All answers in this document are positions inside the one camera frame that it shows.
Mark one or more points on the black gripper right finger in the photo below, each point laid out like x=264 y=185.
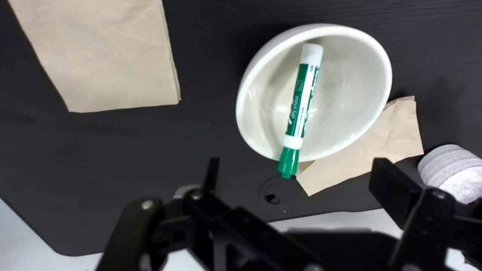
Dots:
x=393 y=185

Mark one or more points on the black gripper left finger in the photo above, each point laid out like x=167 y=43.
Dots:
x=213 y=174

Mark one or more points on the green whiteboard marker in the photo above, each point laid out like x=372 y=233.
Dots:
x=302 y=105

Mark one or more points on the white ceramic bowl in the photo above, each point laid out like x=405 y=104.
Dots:
x=347 y=95

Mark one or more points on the small white round vase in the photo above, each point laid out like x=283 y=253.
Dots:
x=452 y=170

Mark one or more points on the small beige paper napkin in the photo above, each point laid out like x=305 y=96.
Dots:
x=381 y=140

